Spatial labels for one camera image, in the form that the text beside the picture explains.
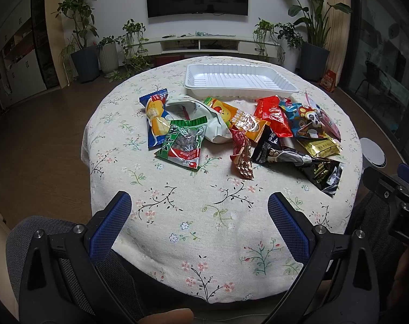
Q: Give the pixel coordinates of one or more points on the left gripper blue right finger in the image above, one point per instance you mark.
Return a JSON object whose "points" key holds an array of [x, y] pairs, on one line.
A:
{"points": [[292, 225]]}

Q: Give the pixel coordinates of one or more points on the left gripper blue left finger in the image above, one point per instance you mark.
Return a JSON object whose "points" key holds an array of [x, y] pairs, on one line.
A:
{"points": [[105, 226]]}

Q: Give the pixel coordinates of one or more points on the black snack packet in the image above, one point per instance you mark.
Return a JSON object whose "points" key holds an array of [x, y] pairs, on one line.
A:
{"points": [[323, 173]]}

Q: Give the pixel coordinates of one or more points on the gold snack packet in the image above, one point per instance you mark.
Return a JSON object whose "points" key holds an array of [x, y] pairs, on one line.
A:
{"points": [[320, 148]]}

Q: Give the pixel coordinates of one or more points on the dark red nut packet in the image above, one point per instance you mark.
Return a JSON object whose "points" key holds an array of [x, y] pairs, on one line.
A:
{"points": [[241, 154]]}

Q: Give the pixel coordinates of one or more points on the pink snack packet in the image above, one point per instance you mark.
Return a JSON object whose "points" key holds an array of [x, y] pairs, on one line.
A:
{"points": [[329, 125]]}

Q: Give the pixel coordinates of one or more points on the blue panda snack bag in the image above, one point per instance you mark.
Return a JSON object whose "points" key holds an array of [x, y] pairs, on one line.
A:
{"points": [[303, 120]]}

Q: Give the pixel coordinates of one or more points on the orange candy bar packet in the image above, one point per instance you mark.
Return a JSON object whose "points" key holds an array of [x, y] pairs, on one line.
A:
{"points": [[238, 119]]}

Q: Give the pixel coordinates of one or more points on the large red snack bag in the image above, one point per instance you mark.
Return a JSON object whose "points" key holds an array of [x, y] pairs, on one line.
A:
{"points": [[268, 109]]}

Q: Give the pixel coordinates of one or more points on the green nut snack packet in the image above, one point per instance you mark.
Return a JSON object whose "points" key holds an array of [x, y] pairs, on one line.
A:
{"points": [[182, 144]]}

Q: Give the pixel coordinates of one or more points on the blue cake snack packet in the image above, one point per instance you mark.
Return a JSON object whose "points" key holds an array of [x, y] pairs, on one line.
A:
{"points": [[157, 123]]}

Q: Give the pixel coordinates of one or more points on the person left hand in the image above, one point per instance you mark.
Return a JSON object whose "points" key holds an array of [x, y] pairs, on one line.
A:
{"points": [[177, 316]]}

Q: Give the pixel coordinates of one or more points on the floral white tablecloth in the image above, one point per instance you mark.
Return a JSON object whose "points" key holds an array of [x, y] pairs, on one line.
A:
{"points": [[206, 232]]}

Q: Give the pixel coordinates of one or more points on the black chair behind glass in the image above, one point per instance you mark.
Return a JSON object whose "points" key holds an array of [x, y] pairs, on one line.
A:
{"points": [[377, 88]]}

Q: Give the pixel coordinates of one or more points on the red gift box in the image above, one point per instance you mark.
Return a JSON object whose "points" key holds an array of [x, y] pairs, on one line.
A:
{"points": [[328, 81]]}

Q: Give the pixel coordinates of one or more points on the large leaf plant dark pot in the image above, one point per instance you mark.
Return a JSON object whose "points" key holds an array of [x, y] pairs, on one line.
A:
{"points": [[315, 17]]}

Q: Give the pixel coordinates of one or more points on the white plastic tray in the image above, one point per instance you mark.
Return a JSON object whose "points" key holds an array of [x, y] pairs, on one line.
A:
{"points": [[245, 81]]}

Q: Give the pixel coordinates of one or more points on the beige curtain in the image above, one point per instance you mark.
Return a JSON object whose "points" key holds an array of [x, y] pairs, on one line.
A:
{"points": [[337, 38]]}

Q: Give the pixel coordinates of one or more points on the bushy plant in white pot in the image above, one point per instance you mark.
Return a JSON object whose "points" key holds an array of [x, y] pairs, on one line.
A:
{"points": [[279, 43]]}

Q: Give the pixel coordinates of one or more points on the tall plant in dark pot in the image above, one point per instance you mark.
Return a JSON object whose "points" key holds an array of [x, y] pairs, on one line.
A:
{"points": [[80, 13]]}

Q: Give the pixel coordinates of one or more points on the trailing green ivy plant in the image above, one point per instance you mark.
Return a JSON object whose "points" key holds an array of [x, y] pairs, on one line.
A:
{"points": [[135, 55]]}

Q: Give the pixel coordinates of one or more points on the plant in white ribbed pot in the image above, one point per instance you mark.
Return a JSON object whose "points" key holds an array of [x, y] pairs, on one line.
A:
{"points": [[107, 55]]}

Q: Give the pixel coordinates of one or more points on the white tv console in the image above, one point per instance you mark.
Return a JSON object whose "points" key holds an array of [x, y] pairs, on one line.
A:
{"points": [[203, 45]]}

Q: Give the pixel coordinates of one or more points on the white wall cabinet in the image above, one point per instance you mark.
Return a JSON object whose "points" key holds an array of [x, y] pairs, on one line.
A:
{"points": [[20, 74]]}

